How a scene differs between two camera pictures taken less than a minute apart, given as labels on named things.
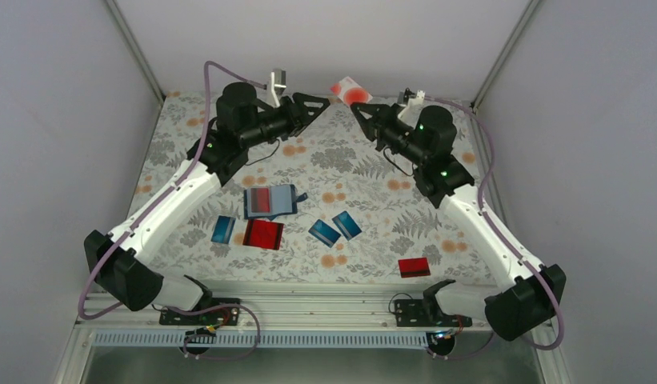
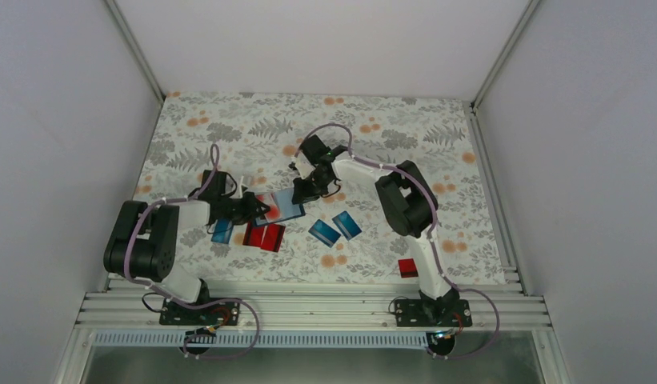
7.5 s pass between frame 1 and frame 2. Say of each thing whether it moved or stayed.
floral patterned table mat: stayed
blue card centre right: stayed
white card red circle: moved
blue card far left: stayed
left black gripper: moved
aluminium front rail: stayed
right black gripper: moved
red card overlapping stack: stayed
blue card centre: stayed
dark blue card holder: moved
